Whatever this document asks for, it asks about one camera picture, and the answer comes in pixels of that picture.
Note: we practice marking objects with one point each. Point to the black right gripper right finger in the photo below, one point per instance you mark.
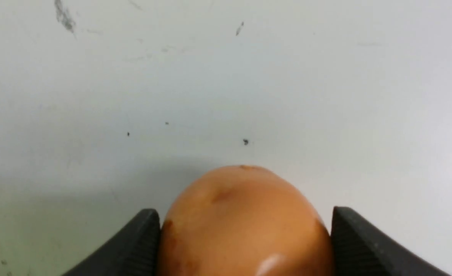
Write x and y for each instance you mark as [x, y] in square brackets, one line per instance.
[361, 249]

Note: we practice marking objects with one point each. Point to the brown toy potato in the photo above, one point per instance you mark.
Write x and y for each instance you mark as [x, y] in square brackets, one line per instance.
[243, 221]

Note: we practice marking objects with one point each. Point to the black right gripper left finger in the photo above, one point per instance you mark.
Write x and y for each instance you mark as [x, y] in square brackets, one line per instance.
[130, 252]

